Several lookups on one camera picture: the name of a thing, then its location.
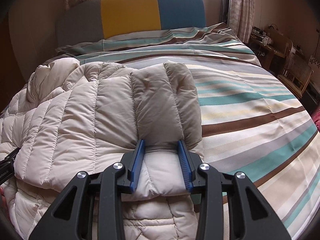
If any beige quilted down jacket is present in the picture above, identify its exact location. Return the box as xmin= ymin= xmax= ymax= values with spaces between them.
xmin=1 ymin=58 xmax=203 ymax=239

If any striped bed cover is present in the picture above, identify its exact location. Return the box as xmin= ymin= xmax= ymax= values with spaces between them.
xmin=56 ymin=23 xmax=319 ymax=239

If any pink red blanket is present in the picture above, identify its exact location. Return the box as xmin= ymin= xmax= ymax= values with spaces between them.
xmin=311 ymin=109 xmax=320 ymax=131

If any wooden wicker chair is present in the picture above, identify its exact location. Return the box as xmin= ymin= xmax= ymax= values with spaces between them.
xmin=277 ymin=52 xmax=313 ymax=100

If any wooden side table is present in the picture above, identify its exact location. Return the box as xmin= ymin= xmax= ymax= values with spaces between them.
xmin=248 ymin=25 xmax=293 ymax=74

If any grey yellow teal headboard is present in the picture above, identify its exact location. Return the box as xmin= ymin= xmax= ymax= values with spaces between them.
xmin=56 ymin=0 xmax=206 ymax=47

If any right patterned curtain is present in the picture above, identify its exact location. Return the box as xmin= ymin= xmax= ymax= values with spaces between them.
xmin=228 ymin=0 xmax=254 ymax=43

